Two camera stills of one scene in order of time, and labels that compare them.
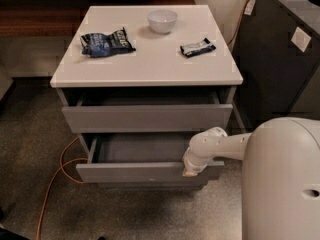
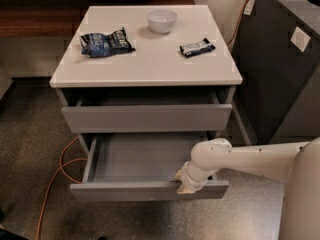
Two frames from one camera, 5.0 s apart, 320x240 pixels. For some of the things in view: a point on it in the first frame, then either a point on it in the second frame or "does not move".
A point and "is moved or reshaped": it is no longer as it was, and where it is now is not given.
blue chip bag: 99,44 does not move
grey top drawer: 147,112 does not move
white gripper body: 192,164 to 190,183
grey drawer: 139,159 is moved or reshaped
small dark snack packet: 197,48 does not move
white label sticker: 301,39 does not move
